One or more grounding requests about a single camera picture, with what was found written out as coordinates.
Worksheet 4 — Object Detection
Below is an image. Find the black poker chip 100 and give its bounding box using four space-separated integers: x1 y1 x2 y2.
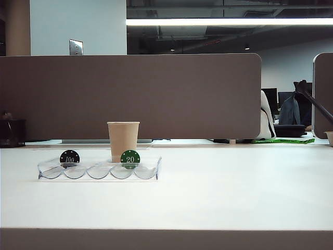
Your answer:
59 149 81 167

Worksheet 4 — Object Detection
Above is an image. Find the brown paper cup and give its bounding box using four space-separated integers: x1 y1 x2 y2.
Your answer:
107 121 140 164

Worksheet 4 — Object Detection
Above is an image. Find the green poker chip 20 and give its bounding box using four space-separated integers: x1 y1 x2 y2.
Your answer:
120 149 141 170

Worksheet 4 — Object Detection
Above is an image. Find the clear plastic chip tray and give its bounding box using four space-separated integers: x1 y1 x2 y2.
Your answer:
37 155 162 181

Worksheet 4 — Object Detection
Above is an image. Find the wide brown desk partition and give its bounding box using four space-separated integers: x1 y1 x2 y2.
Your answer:
0 53 262 140

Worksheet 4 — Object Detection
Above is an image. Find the long ceiling light strip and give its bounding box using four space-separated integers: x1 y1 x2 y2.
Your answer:
126 17 333 26

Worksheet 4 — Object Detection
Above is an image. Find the green printed tape strip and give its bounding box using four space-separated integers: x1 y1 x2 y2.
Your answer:
251 137 315 144

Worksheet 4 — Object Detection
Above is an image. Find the blue denim jacket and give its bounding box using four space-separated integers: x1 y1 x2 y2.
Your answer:
278 95 301 126

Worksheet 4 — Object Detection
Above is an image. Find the narrow brown desk partition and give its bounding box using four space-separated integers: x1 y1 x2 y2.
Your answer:
312 52 333 139

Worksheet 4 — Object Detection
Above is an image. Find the white bag with black strap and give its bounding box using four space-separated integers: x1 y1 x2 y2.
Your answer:
256 90 277 140

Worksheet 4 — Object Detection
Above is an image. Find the metal wall switch plate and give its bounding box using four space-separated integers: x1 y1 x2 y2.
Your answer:
69 39 84 56

